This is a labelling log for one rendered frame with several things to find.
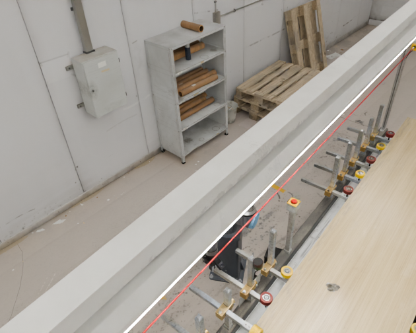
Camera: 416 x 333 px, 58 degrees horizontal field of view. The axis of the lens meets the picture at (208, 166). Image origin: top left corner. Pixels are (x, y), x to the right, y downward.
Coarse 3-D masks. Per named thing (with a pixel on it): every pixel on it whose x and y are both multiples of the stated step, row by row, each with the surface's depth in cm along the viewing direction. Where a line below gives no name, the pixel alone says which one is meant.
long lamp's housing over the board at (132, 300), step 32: (384, 64) 156; (352, 96) 136; (320, 128) 121; (288, 160) 109; (256, 192) 99; (192, 224) 87; (224, 224) 91; (160, 256) 80; (192, 256) 84; (128, 288) 75; (160, 288) 78; (96, 320) 70; (128, 320) 73
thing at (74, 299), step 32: (384, 32) 153; (352, 64) 131; (320, 96) 117; (256, 128) 103; (288, 128) 106; (224, 160) 93; (256, 160) 97; (192, 192) 84; (224, 192) 90; (160, 224) 77; (96, 256) 71; (128, 256) 71; (64, 288) 66; (96, 288) 66; (32, 320) 62; (64, 320) 62
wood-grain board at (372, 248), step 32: (384, 160) 335; (384, 192) 303; (352, 224) 278; (384, 224) 277; (320, 256) 257; (352, 256) 256; (384, 256) 254; (288, 288) 239; (320, 288) 238; (352, 288) 237; (384, 288) 236; (288, 320) 223; (320, 320) 222; (352, 320) 220; (384, 320) 219
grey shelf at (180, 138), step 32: (192, 32) 430; (224, 32) 447; (160, 64) 419; (192, 64) 432; (160, 96) 451; (192, 96) 452; (224, 96) 506; (160, 128) 487; (192, 128) 532; (224, 128) 528
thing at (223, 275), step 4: (216, 268) 259; (216, 272) 258; (220, 272) 256; (224, 272) 256; (220, 276) 257; (224, 276) 253; (228, 276) 253; (228, 280) 252; (232, 280) 251; (236, 280) 250; (232, 284) 251; (236, 284) 248; (240, 284) 248; (240, 288) 247; (252, 292) 243; (252, 296) 242; (256, 296) 241
